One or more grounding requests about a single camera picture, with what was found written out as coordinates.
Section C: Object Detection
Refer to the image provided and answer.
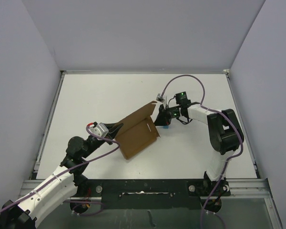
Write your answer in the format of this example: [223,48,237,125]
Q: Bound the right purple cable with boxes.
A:
[161,74,244,219]

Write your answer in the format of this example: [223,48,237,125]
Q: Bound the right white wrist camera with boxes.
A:
[156,93,167,104]

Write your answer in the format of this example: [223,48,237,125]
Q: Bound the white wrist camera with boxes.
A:
[86,123,109,139]
[156,93,167,104]

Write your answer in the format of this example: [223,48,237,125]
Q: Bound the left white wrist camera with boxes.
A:
[86,123,109,139]

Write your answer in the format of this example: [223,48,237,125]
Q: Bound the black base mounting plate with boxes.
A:
[74,179,231,212]

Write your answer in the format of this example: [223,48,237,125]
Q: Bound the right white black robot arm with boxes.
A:
[154,92,244,195]

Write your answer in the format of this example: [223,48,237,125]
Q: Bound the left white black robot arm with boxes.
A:
[0,122,123,229]

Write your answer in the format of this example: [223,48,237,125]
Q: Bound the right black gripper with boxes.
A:
[153,104,181,126]

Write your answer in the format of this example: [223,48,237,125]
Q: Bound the aluminium table frame rail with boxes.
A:
[10,71,62,201]

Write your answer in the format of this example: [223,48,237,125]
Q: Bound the brown cardboard paper box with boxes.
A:
[115,101,160,160]

